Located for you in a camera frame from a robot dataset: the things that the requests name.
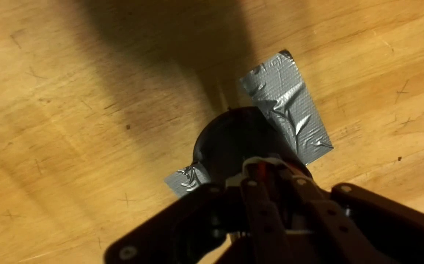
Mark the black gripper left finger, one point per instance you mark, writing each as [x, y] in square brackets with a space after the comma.
[191, 225]

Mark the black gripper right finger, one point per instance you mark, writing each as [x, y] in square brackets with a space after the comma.
[377, 225]

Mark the dark round jar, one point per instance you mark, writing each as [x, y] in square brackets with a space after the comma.
[235, 141]

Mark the large silver duct tape piece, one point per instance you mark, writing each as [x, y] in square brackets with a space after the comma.
[286, 100]

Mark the small silver duct tape piece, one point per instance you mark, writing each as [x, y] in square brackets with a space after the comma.
[186, 180]

